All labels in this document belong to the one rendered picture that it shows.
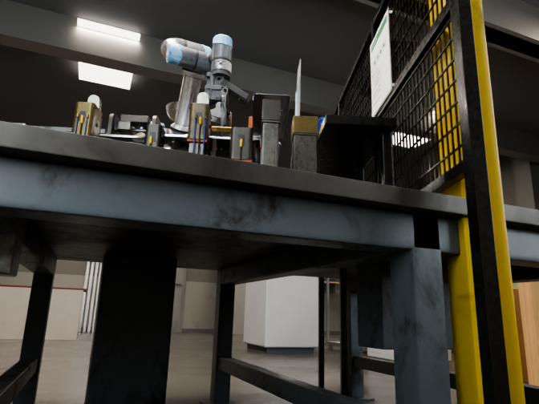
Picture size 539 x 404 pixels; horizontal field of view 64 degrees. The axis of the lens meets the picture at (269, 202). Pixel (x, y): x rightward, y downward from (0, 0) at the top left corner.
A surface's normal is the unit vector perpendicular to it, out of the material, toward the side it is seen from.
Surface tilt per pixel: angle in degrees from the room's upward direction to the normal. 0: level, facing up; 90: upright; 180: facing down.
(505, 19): 90
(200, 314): 90
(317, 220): 90
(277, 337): 90
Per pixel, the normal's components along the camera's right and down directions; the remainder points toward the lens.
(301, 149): 0.05, -0.25
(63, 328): 0.38, -0.22
